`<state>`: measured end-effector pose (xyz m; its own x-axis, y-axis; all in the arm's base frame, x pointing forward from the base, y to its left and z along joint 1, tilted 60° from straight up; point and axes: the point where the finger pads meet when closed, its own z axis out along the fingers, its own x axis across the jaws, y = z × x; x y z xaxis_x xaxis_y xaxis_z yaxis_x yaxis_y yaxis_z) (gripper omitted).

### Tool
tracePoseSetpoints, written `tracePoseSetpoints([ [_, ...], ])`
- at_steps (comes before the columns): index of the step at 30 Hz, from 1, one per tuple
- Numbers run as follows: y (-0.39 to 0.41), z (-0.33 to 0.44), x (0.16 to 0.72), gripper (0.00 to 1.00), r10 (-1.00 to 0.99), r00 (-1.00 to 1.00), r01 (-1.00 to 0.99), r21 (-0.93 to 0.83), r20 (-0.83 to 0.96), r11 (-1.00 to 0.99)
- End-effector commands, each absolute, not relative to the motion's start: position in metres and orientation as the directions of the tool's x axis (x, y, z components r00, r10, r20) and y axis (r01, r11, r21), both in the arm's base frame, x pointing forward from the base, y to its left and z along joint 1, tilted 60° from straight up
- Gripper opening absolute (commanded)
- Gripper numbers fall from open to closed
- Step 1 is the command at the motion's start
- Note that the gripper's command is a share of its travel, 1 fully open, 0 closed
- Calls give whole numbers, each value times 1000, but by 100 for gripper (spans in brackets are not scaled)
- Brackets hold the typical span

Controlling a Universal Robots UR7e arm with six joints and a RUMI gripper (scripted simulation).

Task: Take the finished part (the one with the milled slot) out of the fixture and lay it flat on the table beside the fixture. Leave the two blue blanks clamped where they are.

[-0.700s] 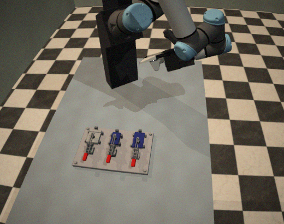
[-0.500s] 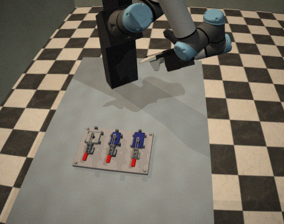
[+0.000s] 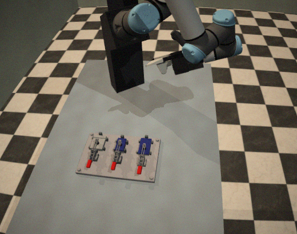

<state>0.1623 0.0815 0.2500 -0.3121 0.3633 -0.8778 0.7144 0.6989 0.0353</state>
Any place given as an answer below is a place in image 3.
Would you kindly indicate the grey toggle clamp with red handle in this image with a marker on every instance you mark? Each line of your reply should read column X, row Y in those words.
column 141, row 163

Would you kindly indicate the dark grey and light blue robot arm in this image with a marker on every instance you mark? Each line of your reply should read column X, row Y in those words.
column 217, row 39

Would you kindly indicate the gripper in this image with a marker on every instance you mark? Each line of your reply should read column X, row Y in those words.
column 179, row 64

